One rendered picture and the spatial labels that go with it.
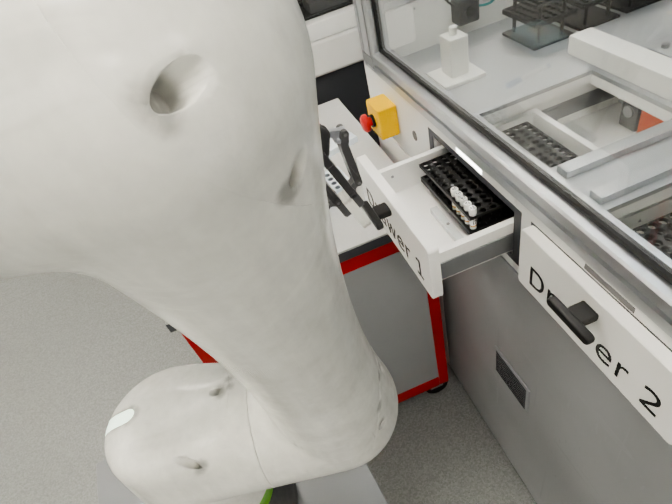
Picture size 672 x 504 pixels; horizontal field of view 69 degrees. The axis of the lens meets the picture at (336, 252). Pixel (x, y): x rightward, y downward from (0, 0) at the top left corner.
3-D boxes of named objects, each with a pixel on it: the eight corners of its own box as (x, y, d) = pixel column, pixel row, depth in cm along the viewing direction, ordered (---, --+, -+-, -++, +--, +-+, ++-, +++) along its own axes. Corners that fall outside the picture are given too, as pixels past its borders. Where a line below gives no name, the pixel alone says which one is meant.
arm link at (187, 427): (302, 530, 54) (244, 447, 42) (167, 561, 55) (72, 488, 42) (294, 425, 64) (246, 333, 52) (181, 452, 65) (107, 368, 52)
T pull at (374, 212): (378, 232, 78) (376, 226, 77) (361, 207, 83) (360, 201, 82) (398, 224, 78) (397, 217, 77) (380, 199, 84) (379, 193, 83)
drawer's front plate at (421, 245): (433, 301, 76) (427, 251, 68) (365, 202, 97) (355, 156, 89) (444, 296, 76) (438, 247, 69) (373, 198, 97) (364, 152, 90)
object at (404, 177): (438, 283, 76) (435, 256, 72) (376, 197, 95) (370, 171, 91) (657, 190, 80) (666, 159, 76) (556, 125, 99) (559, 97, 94)
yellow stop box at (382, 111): (379, 142, 107) (374, 113, 102) (367, 128, 112) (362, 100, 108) (400, 134, 108) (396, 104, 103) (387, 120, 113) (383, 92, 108)
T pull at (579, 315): (586, 348, 56) (587, 341, 55) (545, 303, 62) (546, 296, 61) (613, 335, 57) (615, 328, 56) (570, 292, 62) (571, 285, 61)
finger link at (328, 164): (302, 140, 70) (310, 133, 70) (343, 187, 77) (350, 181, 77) (310, 152, 67) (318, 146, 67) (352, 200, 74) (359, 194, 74)
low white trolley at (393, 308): (280, 476, 145) (164, 324, 93) (242, 326, 190) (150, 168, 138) (455, 397, 151) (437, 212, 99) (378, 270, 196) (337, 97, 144)
